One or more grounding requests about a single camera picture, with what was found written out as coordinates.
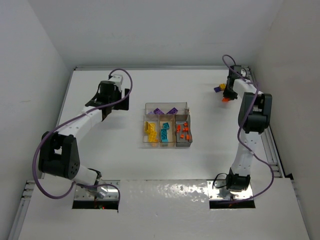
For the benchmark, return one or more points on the clear small container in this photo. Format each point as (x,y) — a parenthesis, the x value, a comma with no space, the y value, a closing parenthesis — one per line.
(152,118)

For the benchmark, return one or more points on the teal lego brick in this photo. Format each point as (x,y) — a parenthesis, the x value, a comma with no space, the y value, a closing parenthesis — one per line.
(164,137)

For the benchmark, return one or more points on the metal base plate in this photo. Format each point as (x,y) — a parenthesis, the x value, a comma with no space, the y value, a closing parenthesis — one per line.
(217,191)
(108,190)

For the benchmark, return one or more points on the teal lego block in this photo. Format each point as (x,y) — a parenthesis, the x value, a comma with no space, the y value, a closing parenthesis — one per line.
(166,126)

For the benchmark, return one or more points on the yellow black striped lego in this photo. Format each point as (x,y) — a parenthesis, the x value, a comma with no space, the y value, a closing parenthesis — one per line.
(149,127)

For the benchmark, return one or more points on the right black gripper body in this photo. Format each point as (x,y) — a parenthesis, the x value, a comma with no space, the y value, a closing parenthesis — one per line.
(229,92)

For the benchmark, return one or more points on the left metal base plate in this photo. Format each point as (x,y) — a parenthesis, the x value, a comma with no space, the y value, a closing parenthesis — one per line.
(108,190)

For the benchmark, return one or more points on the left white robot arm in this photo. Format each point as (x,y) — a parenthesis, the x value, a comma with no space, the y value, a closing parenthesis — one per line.
(59,155)

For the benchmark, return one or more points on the amber small container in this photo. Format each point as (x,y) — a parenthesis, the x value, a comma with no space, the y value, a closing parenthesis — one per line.
(171,132)

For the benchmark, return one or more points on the aluminium rail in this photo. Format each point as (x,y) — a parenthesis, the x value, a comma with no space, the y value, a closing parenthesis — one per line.
(267,151)
(22,209)

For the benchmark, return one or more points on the grey small container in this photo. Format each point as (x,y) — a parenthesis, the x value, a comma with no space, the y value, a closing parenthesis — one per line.
(180,119)

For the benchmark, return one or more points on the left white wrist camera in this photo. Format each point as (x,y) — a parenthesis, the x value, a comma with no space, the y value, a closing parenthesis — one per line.
(118,81)

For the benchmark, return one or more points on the clear long container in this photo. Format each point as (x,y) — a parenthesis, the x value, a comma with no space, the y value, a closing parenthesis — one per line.
(166,106)

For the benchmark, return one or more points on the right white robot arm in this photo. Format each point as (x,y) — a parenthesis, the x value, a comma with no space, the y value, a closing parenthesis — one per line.
(253,118)

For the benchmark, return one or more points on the yellow lego brick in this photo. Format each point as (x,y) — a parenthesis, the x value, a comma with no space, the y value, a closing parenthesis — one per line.
(222,86)

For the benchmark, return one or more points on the left aluminium rail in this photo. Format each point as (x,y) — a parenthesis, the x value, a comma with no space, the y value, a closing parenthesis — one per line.
(22,209)

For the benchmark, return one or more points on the orange-yellow lego brick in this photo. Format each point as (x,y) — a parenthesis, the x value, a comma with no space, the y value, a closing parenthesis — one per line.
(153,137)

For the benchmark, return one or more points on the dark purple lego brick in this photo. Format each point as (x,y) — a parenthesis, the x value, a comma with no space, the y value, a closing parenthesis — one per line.
(157,111)

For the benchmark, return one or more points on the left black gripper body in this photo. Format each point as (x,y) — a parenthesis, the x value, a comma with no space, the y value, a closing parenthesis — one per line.
(122,100)

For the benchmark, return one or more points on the right aluminium rail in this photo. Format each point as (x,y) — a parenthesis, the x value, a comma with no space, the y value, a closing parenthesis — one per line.
(267,151)

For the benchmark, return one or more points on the orange funnel lego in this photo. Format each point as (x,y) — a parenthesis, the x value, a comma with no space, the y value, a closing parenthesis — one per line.
(225,99)

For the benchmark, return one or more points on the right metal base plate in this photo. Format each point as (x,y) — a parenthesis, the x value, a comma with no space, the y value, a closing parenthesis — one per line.
(217,191)

